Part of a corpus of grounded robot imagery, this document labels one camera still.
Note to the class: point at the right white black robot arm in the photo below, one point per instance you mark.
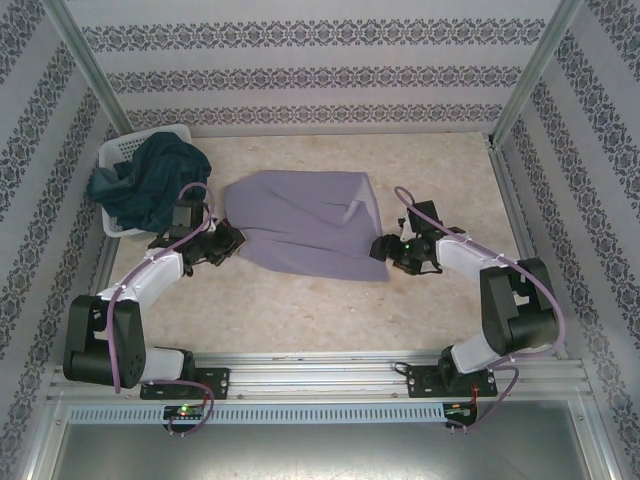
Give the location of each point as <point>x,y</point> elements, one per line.
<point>520,310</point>

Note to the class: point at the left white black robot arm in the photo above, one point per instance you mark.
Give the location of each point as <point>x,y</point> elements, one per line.
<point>150,280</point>

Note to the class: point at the white perforated plastic basket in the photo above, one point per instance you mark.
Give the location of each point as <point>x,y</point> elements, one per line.
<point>112,150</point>

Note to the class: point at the grey sheet metal panel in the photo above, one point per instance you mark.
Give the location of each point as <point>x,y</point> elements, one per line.
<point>320,452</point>

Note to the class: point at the long aluminium base rail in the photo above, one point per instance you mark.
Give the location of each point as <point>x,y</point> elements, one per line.
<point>320,372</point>

